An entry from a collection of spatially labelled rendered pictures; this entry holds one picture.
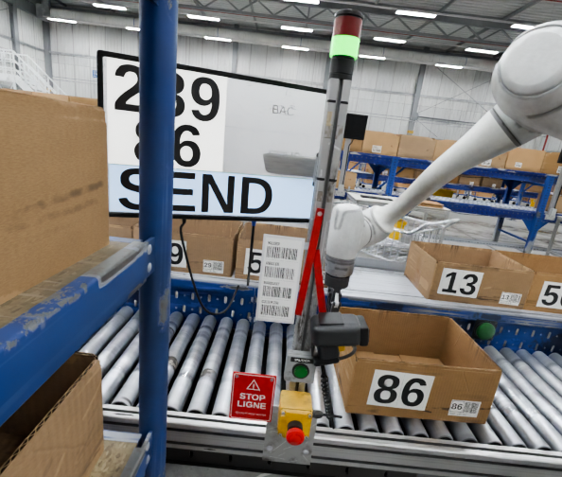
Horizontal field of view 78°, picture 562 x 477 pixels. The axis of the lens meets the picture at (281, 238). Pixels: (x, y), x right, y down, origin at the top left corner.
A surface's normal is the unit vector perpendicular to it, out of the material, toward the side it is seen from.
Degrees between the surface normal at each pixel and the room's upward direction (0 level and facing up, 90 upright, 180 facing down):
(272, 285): 90
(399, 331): 89
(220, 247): 90
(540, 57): 86
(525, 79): 82
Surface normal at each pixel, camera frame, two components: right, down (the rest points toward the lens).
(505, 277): 0.00, 0.27
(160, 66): 0.44, 0.29
